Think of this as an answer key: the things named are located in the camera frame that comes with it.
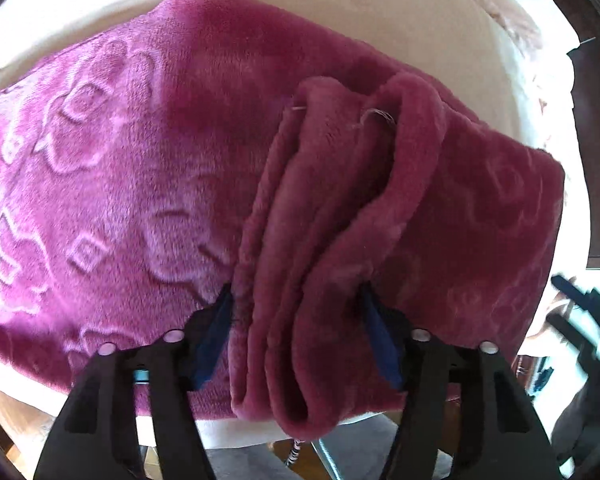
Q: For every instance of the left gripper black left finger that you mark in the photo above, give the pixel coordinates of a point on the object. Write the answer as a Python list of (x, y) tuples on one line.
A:
[(95, 436)]

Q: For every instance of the grey trouser leg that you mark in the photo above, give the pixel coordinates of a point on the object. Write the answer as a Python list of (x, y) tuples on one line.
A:
[(359, 450)]

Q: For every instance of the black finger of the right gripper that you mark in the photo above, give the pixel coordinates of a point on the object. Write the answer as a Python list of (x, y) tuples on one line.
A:
[(577, 315)]

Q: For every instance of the magenta fleece pants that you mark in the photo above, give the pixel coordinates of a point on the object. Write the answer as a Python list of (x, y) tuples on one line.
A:
[(213, 142)]

